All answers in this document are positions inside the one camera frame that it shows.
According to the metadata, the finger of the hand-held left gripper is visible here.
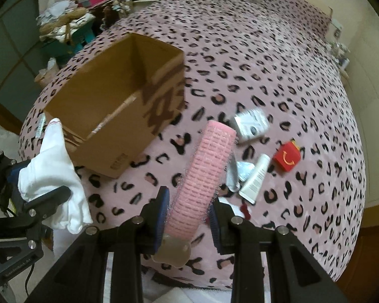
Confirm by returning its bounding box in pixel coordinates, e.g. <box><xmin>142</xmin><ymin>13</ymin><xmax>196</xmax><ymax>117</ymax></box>
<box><xmin>0</xmin><ymin>151</ymin><xmax>30</xmax><ymax>203</ymax></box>
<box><xmin>0</xmin><ymin>186</ymin><xmax>72</xmax><ymax>250</ymax></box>

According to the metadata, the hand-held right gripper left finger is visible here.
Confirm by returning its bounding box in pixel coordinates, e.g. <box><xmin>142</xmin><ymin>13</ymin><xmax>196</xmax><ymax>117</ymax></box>
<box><xmin>27</xmin><ymin>186</ymin><xmax>171</xmax><ymax>303</ymax></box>

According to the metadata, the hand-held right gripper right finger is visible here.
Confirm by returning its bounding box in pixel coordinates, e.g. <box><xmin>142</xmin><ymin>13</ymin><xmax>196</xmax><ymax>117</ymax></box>
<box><xmin>208</xmin><ymin>198</ymin><xmax>349</xmax><ymax>303</ymax></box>

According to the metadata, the white cloth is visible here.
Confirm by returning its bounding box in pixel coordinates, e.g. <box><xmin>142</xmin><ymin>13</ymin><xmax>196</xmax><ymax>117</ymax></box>
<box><xmin>18</xmin><ymin>118</ymin><xmax>93</xmax><ymax>234</ymax></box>

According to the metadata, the silver foil packet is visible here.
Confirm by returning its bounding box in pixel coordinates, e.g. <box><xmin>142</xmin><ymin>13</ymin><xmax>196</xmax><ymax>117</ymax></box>
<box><xmin>226</xmin><ymin>161</ymin><xmax>256</xmax><ymax>191</ymax></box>

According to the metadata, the small red box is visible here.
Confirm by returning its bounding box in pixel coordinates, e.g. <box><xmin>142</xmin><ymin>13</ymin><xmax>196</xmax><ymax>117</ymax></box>
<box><xmin>273</xmin><ymin>140</ymin><xmax>301</xmax><ymax>173</ymax></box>

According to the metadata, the silver white sachet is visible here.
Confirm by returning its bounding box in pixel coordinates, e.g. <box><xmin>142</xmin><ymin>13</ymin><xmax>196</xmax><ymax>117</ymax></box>
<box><xmin>234</xmin><ymin>108</ymin><xmax>270</xmax><ymax>141</ymax></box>

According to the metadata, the cardboard box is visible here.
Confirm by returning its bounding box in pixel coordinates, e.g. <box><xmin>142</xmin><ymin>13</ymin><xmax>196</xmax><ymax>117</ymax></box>
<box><xmin>42</xmin><ymin>32</ymin><xmax>185</xmax><ymax>179</ymax></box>

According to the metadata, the dark red scrunchie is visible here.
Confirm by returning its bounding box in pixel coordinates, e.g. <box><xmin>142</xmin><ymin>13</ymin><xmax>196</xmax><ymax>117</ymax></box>
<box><xmin>230</xmin><ymin>205</ymin><xmax>251</xmax><ymax>220</ymax></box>

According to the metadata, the brown paper bag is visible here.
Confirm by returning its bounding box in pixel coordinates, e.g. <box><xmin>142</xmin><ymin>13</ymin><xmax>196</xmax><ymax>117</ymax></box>
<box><xmin>35</xmin><ymin>58</ymin><xmax>60</xmax><ymax>87</ymax></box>

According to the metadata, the teal storage box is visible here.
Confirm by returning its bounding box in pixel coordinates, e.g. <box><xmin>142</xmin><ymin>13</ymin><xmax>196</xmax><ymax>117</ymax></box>
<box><xmin>41</xmin><ymin>27</ymin><xmax>97</xmax><ymax>65</ymax></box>

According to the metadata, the brown teddy bear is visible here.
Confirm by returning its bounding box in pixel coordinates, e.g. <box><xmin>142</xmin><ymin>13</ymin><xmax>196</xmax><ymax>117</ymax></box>
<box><xmin>39</xmin><ymin>6</ymin><xmax>90</xmax><ymax>35</ymax></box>

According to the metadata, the crumpled white paper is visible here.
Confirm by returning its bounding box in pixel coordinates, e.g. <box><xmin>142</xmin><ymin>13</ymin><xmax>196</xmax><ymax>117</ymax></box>
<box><xmin>38</xmin><ymin>0</ymin><xmax>78</xmax><ymax>22</ymax></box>

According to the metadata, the pink leopard print blanket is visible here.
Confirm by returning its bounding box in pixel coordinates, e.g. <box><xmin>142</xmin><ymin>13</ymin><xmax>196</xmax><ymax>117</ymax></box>
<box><xmin>18</xmin><ymin>0</ymin><xmax>365</xmax><ymax>289</ymax></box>

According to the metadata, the nightstand clutter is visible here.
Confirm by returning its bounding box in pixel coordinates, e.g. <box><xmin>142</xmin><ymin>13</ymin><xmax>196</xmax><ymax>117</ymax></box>
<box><xmin>330</xmin><ymin>19</ymin><xmax>351</xmax><ymax>70</ymax></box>

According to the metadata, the leopard print pillow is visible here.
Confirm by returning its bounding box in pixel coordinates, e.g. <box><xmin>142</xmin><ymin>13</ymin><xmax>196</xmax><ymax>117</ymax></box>
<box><xmin>262</xmin><ymin>0</ymin><xmax>332</xmax><ymax>38</ymax></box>

